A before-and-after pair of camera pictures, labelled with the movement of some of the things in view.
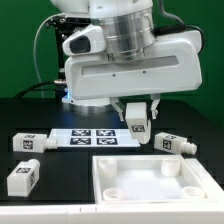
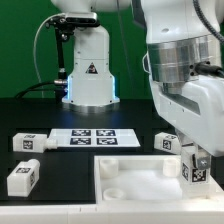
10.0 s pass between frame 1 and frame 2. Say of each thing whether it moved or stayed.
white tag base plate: stayed
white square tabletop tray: stayed
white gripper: moved
